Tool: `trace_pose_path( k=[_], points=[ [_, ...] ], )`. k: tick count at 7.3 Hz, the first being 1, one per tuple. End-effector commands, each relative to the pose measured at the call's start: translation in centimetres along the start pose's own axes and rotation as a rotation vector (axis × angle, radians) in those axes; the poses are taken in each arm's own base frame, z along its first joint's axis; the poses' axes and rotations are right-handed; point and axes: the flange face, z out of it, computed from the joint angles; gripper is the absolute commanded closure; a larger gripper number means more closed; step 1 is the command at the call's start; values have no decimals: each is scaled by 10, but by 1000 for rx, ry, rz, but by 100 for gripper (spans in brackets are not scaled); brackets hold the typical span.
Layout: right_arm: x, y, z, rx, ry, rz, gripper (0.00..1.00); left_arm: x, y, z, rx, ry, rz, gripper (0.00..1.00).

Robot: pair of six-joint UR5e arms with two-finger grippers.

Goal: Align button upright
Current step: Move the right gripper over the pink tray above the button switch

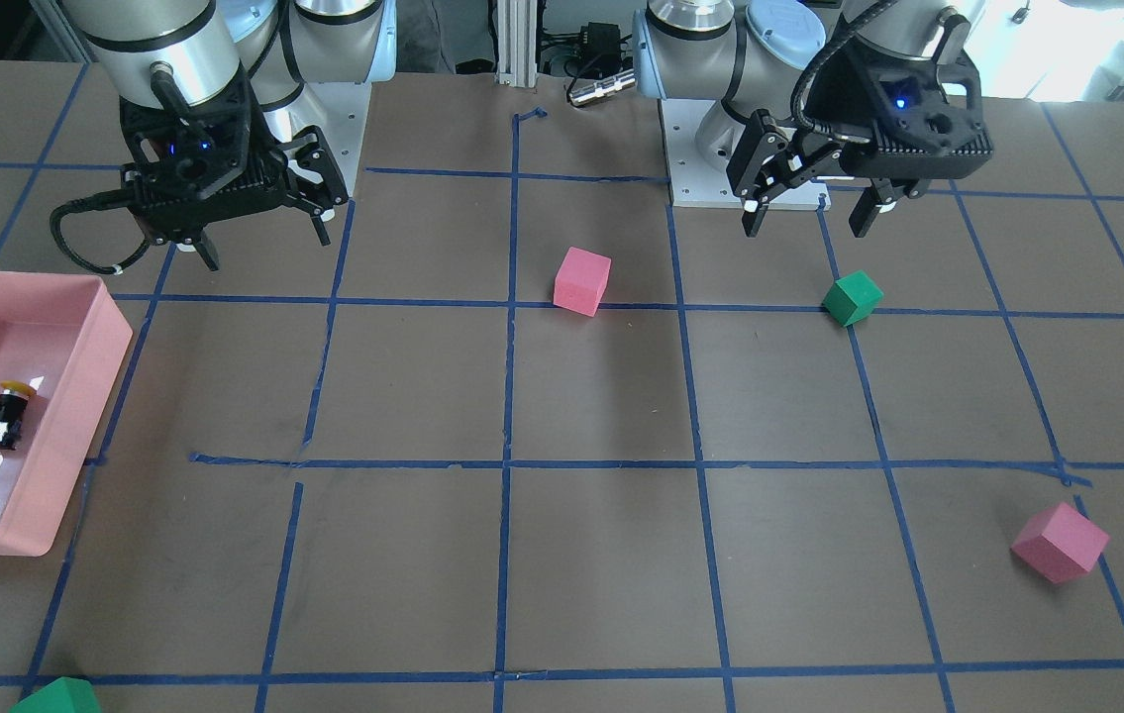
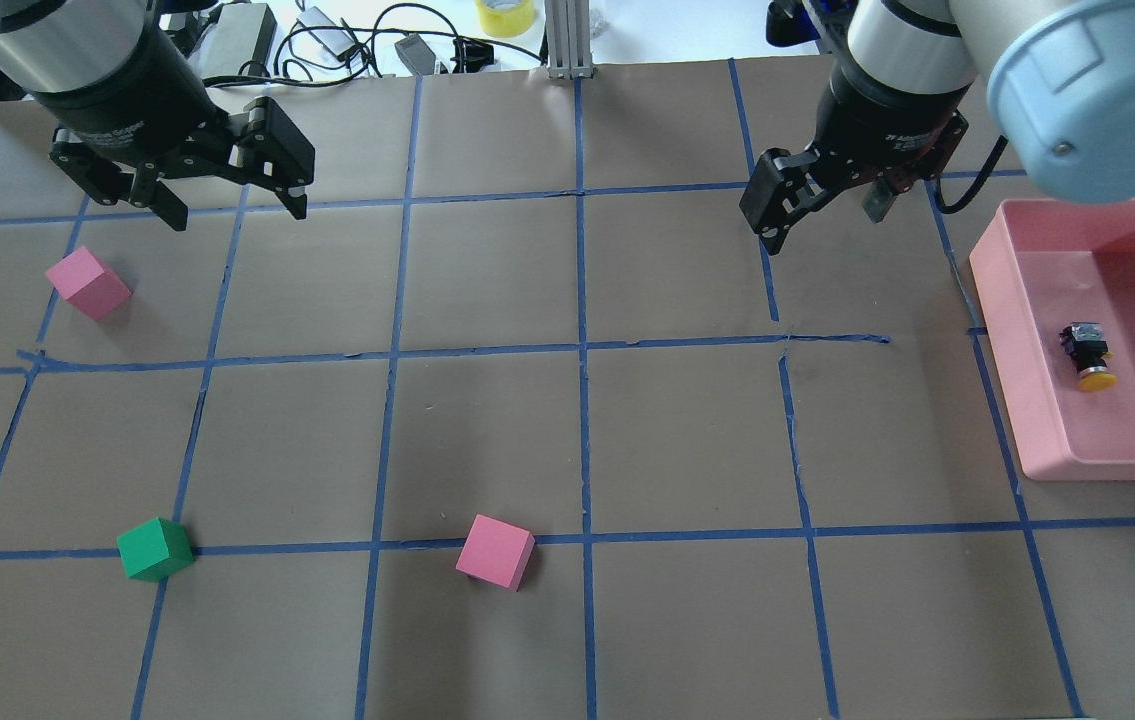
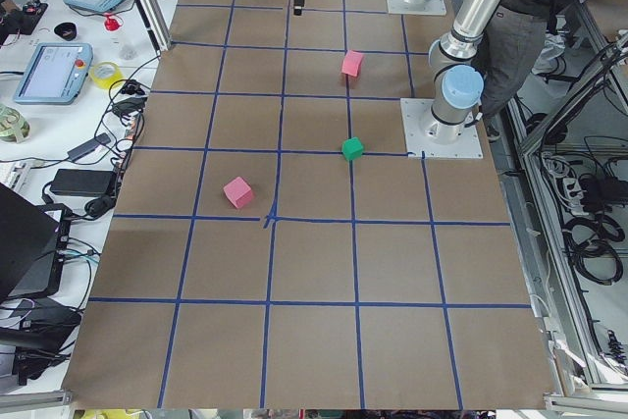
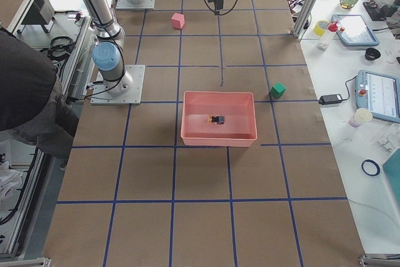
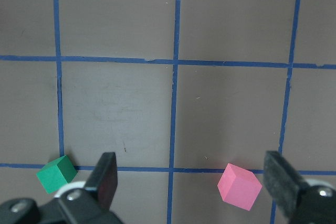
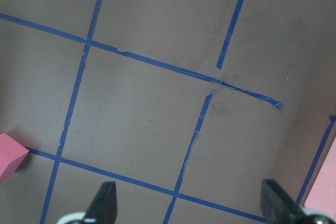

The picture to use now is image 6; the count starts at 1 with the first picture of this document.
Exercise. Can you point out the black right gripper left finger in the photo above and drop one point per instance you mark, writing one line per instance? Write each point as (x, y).
(103, 208)

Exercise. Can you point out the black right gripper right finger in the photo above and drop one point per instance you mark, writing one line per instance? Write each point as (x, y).
(277, 206)

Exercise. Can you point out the pink plastic tray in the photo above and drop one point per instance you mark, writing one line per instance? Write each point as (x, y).
(322, 193)

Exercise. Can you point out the pink foam cube centre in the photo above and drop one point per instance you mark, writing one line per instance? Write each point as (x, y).
(12, 155)

